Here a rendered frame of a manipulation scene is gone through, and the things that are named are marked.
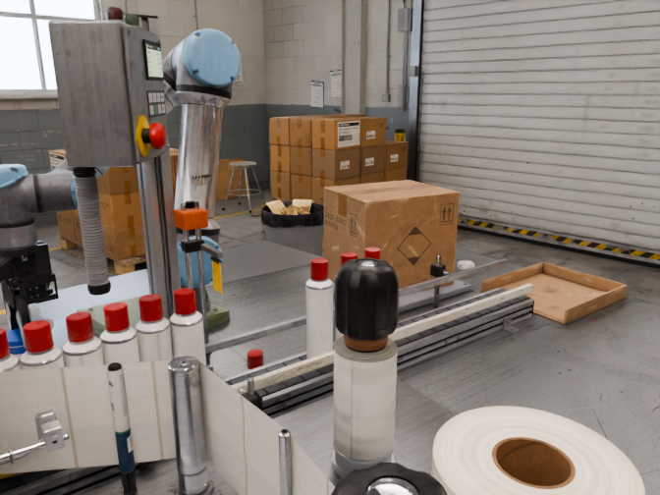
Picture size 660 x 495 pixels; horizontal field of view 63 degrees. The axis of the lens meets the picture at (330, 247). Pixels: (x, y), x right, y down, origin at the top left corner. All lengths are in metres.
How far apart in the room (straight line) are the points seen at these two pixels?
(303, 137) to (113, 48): 4.12
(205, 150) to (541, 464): 0.85
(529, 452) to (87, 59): 0.72
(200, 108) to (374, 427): 0.74
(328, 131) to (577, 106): 2.11
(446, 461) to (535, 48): 4.86
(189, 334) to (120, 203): 3.47
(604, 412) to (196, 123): 0.96
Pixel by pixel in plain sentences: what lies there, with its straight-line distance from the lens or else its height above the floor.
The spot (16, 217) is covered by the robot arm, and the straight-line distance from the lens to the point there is 1.15.
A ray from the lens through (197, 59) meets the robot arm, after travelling 1.16.
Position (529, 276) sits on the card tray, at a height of 0.84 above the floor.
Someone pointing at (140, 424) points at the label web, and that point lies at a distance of 0.77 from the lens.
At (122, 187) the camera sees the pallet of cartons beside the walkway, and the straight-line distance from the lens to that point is 4.30.
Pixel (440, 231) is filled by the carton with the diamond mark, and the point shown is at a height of 1.02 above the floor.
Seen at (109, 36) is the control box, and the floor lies 1.45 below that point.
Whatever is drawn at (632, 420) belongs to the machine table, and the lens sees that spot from 1.13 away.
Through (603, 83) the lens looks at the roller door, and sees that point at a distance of 5.06.
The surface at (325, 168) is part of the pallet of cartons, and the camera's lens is 4.70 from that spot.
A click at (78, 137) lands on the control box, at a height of 1.33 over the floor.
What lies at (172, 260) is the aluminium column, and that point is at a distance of 0.99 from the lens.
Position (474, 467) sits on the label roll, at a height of 1.02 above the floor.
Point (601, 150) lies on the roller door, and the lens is 5.06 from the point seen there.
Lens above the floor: 1.39
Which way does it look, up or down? 16 degrees down
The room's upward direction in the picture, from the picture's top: straight up
